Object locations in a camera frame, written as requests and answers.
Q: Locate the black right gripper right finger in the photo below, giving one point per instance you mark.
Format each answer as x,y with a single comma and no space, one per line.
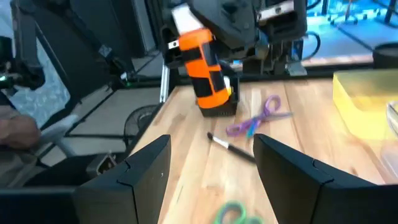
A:
295,186

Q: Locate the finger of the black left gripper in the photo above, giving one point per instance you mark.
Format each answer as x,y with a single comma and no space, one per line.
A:
219,53
169,57

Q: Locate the person's hand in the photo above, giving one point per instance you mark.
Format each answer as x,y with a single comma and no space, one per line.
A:
18,132

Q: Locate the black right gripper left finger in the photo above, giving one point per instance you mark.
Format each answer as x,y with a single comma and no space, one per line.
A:
146,186

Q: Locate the yellow plastic bin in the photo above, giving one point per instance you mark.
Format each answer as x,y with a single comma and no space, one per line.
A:
363,99

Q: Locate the large black Solve paintbrush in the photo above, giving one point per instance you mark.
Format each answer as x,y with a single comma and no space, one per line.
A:
231,148

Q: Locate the person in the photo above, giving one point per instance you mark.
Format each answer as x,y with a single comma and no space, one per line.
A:
12,168

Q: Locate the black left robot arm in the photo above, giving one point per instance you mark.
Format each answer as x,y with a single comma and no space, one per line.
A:
273,59

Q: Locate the black mesh wastebasket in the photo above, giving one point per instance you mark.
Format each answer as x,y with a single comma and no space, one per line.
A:
136,124

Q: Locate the yellow paint bottle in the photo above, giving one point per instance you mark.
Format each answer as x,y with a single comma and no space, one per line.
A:
228,84

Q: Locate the black mesh bottle holder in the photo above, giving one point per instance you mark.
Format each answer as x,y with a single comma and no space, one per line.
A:
224,110

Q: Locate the clear plastic bin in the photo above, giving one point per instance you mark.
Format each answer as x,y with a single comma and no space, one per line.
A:
392,124

